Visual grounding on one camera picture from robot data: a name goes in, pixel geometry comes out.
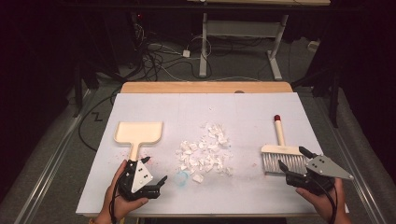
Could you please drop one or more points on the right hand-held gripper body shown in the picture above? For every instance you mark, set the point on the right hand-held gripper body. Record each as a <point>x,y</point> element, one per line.
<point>325,168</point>

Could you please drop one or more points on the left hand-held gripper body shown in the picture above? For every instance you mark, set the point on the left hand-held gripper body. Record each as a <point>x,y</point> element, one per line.
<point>138,175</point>

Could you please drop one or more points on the cream brush with red tip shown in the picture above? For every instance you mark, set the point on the cream brush with red tip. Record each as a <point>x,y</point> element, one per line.
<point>281,150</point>

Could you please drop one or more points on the cream dustpan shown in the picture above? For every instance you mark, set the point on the cream dustpan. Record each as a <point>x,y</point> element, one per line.
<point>138,133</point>

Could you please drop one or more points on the pile of white paper scraps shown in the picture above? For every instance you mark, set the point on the pile of white paper scraps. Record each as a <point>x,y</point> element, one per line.
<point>204,152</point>

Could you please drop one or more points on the person's left hand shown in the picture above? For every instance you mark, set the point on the person's left hand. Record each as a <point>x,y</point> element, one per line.
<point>124,207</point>

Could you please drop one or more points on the person's right hand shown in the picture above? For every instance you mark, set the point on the person's right hand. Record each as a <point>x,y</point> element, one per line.
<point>320,203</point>

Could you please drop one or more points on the scattered pink crumbs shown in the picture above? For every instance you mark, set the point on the scattered pink crumbs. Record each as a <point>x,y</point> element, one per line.
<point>144,155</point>

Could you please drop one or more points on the black stand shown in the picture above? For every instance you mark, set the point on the black stand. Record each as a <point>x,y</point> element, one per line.
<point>334,99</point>
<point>77,90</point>

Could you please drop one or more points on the white table mat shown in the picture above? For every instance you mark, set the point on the white table mat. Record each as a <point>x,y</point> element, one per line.
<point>199,112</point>

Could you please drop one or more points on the wooden table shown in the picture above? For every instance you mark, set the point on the wooden table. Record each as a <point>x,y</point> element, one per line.
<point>186,87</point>

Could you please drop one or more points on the dark round table grommet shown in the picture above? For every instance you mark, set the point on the dark round table grommet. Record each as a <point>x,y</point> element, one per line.
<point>239,91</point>

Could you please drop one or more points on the white floor box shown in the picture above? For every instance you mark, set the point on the white floor box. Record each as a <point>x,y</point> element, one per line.
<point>313,45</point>

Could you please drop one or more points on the white power adapter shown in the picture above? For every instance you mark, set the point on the white power adapter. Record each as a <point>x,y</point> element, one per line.
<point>186,53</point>

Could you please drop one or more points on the pale desk top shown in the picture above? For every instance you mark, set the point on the pale desk top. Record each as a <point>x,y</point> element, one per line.
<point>264,2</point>

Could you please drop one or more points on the metal floor rail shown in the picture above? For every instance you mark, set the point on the metal floor rail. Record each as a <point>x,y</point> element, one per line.
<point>358,174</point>
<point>49,168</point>

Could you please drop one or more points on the white metal desk frame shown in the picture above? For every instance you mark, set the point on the white metal desk frame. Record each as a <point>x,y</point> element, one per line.
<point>204,46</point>

